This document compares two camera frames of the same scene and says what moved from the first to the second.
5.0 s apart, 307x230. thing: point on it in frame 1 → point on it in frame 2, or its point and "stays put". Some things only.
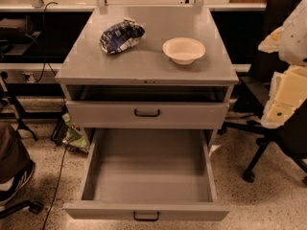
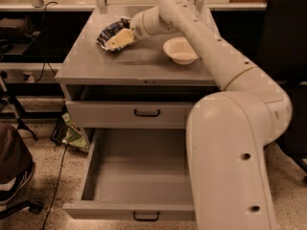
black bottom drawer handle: x=147 y=219 stays put
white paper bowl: x=183 y=51 stays put
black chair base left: x=35 y=207 stays put
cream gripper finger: x=271 y=43 → x=121 y=39
